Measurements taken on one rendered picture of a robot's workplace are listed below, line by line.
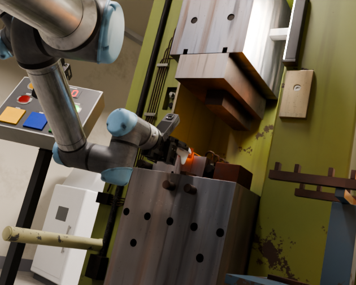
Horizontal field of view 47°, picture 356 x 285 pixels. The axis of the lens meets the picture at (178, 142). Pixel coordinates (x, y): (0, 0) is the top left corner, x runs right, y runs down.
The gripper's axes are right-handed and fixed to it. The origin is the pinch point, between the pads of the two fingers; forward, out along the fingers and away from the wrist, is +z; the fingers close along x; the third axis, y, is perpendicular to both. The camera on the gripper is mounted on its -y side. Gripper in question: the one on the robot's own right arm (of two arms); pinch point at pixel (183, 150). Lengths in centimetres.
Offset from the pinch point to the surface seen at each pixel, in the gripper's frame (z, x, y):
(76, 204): 165, -201, 24
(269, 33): 22, 13, -54
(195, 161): 2.7, 4.0, 2.7
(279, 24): 30, 13, -64
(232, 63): 6.5, 7.6, -34.6
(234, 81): 10.7, 7.5, -29.6
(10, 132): -21, -60, 5
